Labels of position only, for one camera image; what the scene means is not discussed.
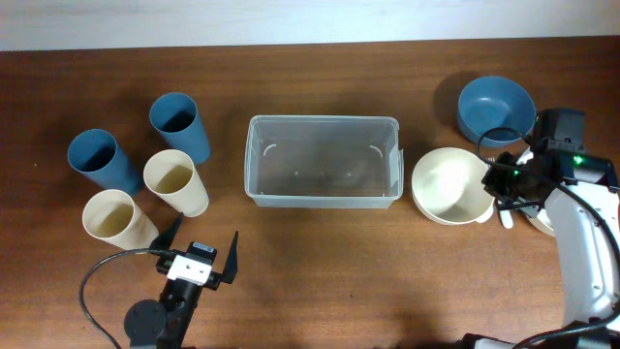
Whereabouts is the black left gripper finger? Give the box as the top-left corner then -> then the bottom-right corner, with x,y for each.
221,232 -> 238,284
149,213 -> 184,256

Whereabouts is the white plastic fork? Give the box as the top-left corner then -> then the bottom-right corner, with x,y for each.
498,209 -> 514,230

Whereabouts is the cream bowl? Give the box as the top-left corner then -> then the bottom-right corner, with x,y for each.
526,209 -> 555,237
411,147 -> 494,225

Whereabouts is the blue bowl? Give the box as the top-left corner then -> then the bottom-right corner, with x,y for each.
456,76 -> 537,143

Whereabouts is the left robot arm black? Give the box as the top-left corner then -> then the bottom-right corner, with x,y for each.
124,214 -> 238,349

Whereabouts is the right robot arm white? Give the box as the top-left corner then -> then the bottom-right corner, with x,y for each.
481,108 -> 619,348

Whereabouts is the cream cup near container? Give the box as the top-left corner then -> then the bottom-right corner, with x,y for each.
143,149 -> 209,217

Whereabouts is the clear plastic container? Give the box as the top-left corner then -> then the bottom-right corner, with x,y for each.
244,115 -> 404,208

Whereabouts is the blue cup near container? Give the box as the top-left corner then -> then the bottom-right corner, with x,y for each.
149,92 -> 211,165

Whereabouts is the cream cup front left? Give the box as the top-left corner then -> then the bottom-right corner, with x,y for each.
81,189 -> 160,250

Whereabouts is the blue cup far left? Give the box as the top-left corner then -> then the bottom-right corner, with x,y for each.
67,129 -> 144,196

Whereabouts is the left camera black cable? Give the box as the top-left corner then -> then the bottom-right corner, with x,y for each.
78,247 -> 175,349

